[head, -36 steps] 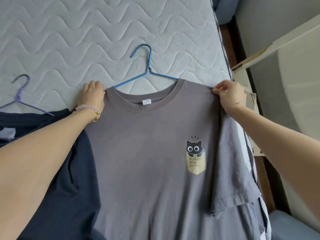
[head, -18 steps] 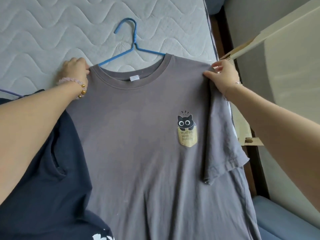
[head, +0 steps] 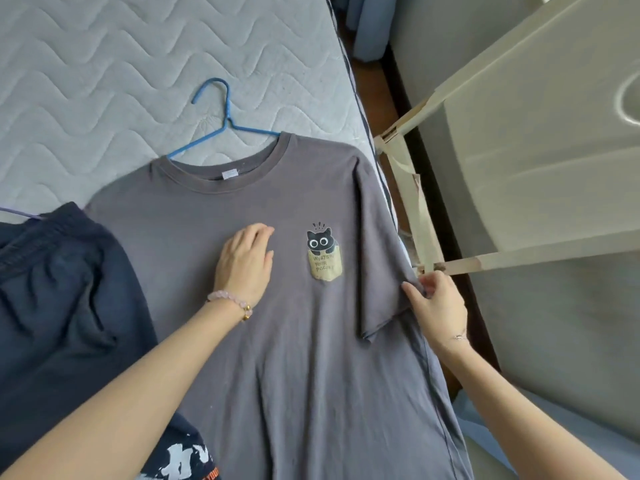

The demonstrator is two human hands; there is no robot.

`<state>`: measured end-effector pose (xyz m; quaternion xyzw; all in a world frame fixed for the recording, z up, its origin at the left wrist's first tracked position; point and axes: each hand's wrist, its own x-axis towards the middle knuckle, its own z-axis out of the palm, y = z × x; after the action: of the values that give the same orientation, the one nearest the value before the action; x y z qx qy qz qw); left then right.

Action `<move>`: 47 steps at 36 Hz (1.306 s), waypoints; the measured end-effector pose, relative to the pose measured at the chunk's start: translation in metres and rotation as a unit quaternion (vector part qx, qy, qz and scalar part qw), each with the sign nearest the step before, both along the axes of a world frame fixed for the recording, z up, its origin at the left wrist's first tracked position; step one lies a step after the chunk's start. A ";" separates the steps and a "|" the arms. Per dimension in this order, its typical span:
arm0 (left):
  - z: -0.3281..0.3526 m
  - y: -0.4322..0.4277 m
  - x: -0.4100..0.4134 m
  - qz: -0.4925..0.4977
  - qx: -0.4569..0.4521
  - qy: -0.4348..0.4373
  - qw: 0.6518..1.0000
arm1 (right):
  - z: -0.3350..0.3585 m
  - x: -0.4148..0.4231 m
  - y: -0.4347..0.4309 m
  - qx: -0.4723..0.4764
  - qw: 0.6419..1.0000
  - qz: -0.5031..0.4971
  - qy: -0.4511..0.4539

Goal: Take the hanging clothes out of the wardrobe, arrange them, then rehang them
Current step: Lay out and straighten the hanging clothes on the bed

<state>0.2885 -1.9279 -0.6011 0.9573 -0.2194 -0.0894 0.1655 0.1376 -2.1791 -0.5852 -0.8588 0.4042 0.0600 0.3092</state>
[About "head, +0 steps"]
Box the person's left hand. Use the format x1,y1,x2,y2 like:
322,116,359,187
213,222,276,308

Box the person's right hand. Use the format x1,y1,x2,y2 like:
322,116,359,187
401,270,470,357

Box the grey cat t-shirt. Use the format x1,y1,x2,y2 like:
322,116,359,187
82,130,476,480

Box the blue wire hanger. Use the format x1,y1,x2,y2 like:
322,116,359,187
165,77,282,161

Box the navy shorts with print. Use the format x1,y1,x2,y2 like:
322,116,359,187
0,202,221,480

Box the dark purple wire hanger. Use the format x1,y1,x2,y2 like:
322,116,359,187
0,207,46,221

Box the person's right forearm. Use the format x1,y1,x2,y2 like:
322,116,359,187
439,339,629,480

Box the person's left forearm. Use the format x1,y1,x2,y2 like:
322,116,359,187
0,299,246,480

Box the person's blue jeans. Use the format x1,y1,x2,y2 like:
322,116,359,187
452,387,640,480

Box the white broken chair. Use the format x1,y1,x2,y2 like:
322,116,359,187
373,0,640,277

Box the grey quilted mattress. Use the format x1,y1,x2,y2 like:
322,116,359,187
0,0,419,268

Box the blue curtain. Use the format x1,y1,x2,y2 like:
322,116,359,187
329,0,399,63

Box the pink bead bracelet gold charms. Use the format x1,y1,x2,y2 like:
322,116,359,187
206,289,254,324

